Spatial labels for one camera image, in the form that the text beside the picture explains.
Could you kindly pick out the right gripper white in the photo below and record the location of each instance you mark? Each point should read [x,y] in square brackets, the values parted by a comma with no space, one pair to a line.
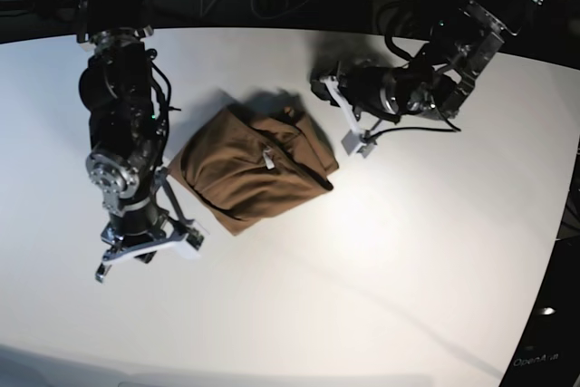
[156,223]

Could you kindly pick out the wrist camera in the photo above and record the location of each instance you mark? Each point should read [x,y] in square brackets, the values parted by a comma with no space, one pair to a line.
[192,242]
[354,143]

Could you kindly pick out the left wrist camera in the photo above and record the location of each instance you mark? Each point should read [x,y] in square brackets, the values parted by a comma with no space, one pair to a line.
[354,143]

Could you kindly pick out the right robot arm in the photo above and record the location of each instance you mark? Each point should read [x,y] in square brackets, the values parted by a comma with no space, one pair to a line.
[129,101]

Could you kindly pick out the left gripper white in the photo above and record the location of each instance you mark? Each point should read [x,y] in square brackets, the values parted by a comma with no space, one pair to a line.
[325,85]

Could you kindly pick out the brown T-shirt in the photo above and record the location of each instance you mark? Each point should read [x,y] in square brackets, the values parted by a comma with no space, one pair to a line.
[245,166]

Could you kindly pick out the black OpenArm base plate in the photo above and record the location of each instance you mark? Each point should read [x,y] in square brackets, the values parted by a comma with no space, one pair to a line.
[548,351]

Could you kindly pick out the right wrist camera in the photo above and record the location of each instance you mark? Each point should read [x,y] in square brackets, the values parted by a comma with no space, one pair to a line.
[192,242]

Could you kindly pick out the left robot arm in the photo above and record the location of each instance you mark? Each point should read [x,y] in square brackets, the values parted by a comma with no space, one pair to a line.
[445,45]

